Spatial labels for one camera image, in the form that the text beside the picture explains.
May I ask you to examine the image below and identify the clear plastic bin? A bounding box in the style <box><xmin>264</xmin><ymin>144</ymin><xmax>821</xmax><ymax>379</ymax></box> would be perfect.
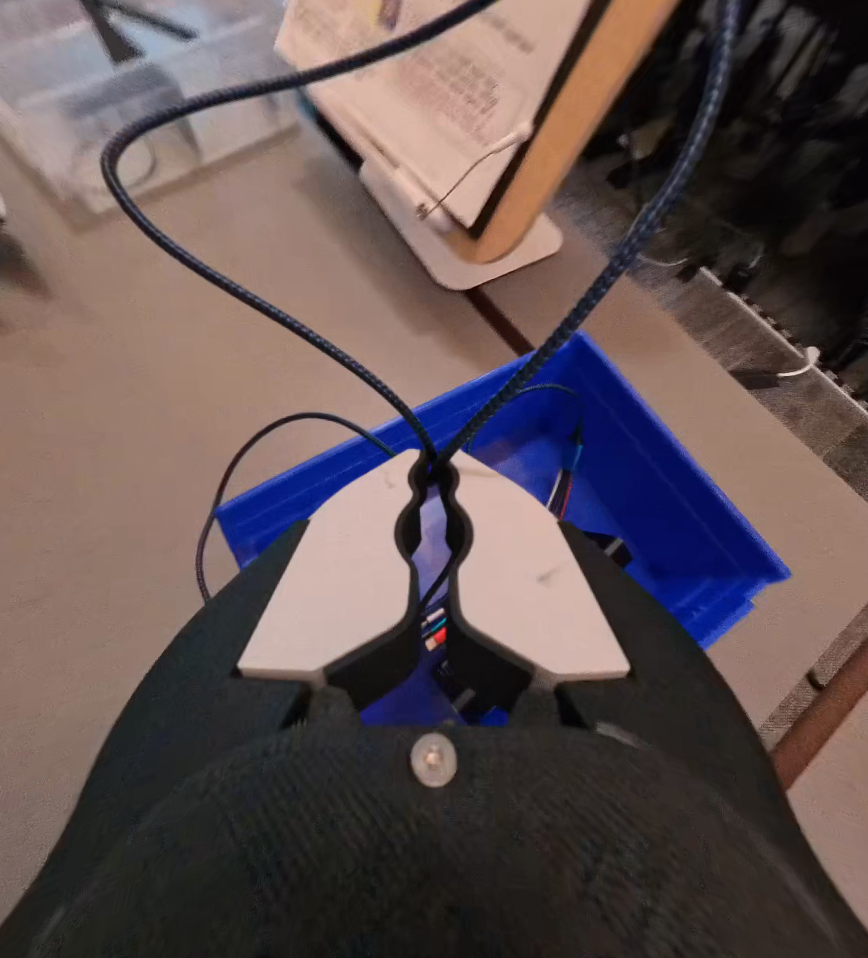
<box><xmin>0</xmin><ymin>0</ymin><xmax>302</xmax><ymax>229</ymax></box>

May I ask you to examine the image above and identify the braided multi-head charging cable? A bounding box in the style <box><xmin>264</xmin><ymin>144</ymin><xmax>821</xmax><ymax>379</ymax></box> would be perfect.
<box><xmin>101</xmin><ymin>0</ymin><xmax>742</xmax><ymax>693</ymax></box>

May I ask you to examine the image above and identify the printed instruction sheet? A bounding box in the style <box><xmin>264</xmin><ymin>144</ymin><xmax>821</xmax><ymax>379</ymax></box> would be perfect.
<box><xmin>275</xmin><ymin>0</ymin><xmax>596</xmax><ymax>229</ymax></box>

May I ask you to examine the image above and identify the blue plastic bin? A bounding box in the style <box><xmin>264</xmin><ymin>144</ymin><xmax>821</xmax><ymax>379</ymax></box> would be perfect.
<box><xmin>213</xmin><ymin>331</ymin><xmax>793</xmax><ymax>728</ymax></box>

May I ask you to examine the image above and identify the instruction sheet on stand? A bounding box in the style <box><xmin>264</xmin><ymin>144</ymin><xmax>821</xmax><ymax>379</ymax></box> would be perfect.
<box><xmin>275</xmin><ymin>0</ymin><xmax>685</xmax><ymax>291</ymax></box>

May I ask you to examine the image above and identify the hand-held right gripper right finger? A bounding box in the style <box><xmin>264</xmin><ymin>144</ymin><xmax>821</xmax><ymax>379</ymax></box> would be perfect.
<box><xmin>427</xmin><ymin>449</ymin><xmax>633</xmax><ymax>712</ymax></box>

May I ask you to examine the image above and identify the grey desk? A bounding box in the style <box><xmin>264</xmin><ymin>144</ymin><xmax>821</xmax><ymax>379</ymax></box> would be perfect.
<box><xmin>0</xmin><ymin>75</ymin><xmax>868</xmax><ymax>958</ymax></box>

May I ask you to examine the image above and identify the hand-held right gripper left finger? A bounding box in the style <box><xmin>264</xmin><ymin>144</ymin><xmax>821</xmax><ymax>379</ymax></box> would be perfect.
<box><xmin>236</xmin><ymin>449</ymin><xmax>433</xmax><ymax>712</ymax></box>

